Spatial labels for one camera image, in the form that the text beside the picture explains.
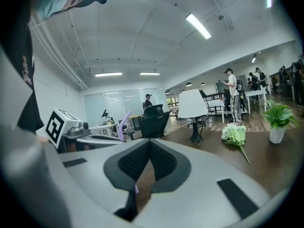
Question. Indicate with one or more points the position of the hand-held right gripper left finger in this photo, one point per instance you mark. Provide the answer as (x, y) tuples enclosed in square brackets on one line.
[(95, 179)]

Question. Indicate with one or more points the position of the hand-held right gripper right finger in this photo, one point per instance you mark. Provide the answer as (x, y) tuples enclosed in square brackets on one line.
[(202, 193)]

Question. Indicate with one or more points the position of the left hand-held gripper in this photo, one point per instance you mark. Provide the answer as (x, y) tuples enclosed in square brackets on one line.
[(54, 129)]

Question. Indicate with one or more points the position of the pink plastic straw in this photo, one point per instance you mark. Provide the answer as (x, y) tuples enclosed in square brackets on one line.
[(121, 132)]

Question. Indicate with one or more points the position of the black monitor on arm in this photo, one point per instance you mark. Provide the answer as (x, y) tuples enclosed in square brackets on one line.
[(104, 113)]

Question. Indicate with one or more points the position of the person's left forearm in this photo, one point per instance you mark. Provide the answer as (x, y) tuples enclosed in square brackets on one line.
[(42, 139)]

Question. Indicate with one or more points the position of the white desk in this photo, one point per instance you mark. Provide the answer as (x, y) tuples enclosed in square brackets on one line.
[(104, 126)]

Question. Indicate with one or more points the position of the black office chair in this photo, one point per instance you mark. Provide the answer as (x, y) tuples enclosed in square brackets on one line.
[(154, 125), (131, 132)]

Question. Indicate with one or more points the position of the round wooden table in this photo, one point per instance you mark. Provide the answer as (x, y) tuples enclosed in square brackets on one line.
[(134, 116)]

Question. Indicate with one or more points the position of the white flower bouquet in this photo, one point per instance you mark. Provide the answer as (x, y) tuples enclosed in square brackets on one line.
[(234, 132)]

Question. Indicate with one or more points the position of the table with patterned cloth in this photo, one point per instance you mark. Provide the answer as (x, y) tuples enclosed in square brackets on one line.
[(173, 108)]

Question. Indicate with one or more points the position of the white shade table lamp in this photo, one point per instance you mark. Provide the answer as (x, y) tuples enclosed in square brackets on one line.
[(191, 103)]

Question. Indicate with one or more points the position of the white table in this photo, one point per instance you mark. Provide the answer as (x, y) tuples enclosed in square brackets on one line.
[(255, 92), (216, 102)]

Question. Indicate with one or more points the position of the green plant in white pot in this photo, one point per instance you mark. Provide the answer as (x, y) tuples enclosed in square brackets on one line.
[(276, 135)]

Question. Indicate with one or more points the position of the person's black t-shirt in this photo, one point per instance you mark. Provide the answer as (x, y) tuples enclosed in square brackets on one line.
[(19, 56)]

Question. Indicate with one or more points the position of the person's blue face mask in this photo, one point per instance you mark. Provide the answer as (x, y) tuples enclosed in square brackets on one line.
[(52, 1)]

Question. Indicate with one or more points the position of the round ceiling sensor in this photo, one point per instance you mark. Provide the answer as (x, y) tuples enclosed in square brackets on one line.
[(221, 17)]

